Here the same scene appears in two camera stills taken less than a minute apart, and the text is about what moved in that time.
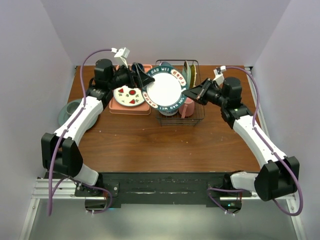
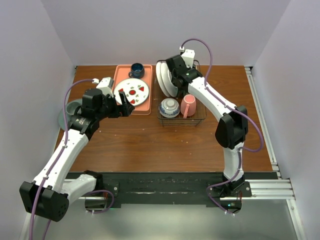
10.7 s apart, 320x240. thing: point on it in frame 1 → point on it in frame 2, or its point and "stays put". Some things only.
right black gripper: x=199 y=92 → x=190 y=68
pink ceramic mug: x=187 y=108 stays put
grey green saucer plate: x=63 y=116 stays put
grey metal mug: x=71 y=107 stays put
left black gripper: x=142 y=78 → x=127 y=108
